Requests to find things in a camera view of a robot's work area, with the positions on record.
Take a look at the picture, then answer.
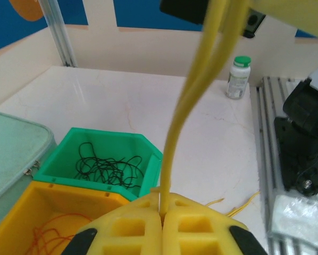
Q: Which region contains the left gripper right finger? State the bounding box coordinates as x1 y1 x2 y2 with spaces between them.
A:
161 192 267 255

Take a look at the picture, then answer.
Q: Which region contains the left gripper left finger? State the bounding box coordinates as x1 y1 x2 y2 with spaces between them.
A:
64 193 164 255

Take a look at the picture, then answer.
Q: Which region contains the thin yellow cable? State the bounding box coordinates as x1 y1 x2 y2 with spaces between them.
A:
205 198 225 208
227 191 261 216
158 0 252 215

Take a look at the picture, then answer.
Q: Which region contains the thin black cable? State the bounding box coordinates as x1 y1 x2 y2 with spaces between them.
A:
95 155 144 191
75 142 128 186

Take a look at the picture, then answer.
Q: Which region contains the thin red cable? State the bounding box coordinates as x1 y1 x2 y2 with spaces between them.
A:
41 212 93 255
26 225 69 255

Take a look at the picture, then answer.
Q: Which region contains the white bottle green cap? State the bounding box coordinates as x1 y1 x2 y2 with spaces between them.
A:
225 55 252 100

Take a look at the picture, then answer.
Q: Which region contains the clear plastic bag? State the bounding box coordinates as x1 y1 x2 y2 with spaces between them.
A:
266 195 318 252

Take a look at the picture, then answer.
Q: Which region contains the green plastic bin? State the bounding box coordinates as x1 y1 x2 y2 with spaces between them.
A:
32 127 164 202

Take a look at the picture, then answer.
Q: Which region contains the orange plastic bin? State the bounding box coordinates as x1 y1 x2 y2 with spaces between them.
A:
0 181 130 255

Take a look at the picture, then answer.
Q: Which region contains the mint green zip pouch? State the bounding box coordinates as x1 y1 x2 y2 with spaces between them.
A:
0 110 56 226

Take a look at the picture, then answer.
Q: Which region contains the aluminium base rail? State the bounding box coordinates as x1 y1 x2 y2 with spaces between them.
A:
250 76 318 255

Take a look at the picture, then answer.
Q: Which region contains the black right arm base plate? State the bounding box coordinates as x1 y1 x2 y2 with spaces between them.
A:
273 116 318 198

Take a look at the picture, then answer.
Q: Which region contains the aluminium corner post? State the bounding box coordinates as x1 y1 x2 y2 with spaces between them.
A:
43 0 78 67

